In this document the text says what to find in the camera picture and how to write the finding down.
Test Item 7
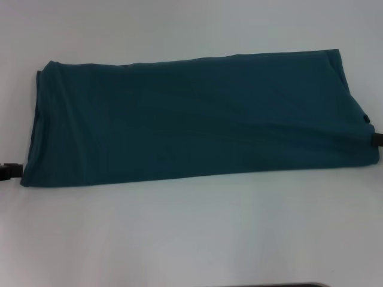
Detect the teal t-shirt with FREE print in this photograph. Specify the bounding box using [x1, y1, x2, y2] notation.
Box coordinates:
[19, 48, 381, 190]

